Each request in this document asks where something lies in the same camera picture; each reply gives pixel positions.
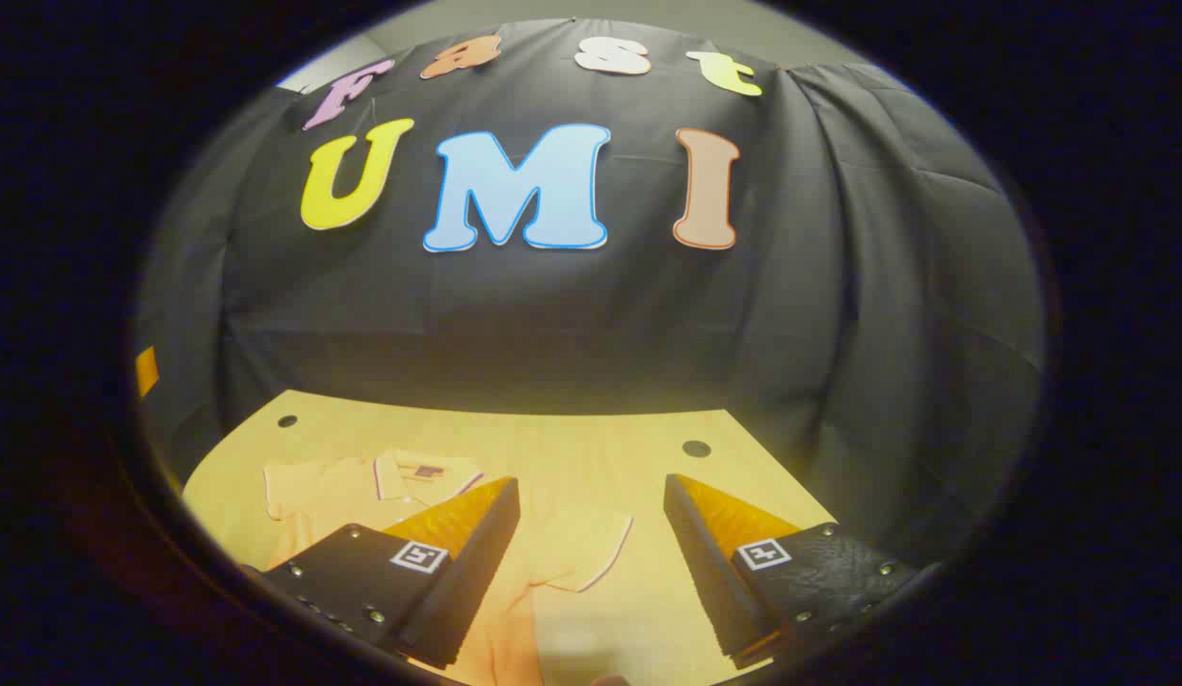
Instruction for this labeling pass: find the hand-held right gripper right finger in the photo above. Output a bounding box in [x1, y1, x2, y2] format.
[663, 474, 927, 670]

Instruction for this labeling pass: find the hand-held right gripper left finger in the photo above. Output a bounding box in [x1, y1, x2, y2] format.
[262, 476, 522, 670]

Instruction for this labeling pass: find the orange T-shirt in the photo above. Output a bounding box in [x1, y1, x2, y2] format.
[264, 450, 634, 686]

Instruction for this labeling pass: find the black backdrop cloth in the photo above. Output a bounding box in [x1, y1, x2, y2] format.
[133, 17, 1046, 573]

